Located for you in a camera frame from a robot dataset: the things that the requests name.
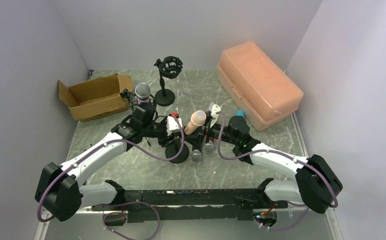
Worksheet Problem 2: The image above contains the orange translucent plastic bin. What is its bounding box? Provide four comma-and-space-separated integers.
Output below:
217, 41, 304, 132

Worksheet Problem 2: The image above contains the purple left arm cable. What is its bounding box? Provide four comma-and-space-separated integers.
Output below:
36, 115, 185, 240

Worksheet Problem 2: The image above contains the black round-base clip stand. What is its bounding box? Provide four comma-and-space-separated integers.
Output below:
165, 136, 193, 164

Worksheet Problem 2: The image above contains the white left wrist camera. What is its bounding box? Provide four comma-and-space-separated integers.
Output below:
166, 112, 183, 136

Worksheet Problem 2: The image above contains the black tripod shock-mount stand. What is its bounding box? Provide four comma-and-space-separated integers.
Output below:
120, 89, 157, 144

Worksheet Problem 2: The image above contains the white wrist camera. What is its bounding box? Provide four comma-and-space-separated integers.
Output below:
208, 102, 221, 128
166, 112, 183, 136

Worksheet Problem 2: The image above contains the brown cardboard box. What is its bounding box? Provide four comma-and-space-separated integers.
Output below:
57, 74, 133, 122

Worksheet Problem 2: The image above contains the purple glitter microphone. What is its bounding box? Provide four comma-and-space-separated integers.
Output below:
134, 82, 151, 104

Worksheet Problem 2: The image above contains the pink peach microphone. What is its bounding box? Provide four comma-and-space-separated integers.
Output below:
184, 110, 207, 135

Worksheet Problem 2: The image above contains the red glitter microphone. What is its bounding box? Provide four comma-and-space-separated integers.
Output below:
202, 138, 215, 153

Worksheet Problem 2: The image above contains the blue microphone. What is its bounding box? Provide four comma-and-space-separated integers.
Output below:
235, 110, 245, 118

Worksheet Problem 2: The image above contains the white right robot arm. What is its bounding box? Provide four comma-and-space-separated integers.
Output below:
184, 111, 343, 214

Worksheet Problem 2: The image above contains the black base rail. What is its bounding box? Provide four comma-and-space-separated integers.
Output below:
91, 188, 288, 223

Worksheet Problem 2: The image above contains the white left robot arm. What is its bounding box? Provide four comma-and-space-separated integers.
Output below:
34, 103, 186, 222

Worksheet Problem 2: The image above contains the black round-base shock-mount stand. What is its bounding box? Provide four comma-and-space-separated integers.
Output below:
153, 55, 184, 108

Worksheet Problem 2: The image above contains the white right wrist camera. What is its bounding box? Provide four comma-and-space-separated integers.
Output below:
208, 102, 221, 128

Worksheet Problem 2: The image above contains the black glitter microphone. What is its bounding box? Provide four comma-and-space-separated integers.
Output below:
191, 149, 202, 163

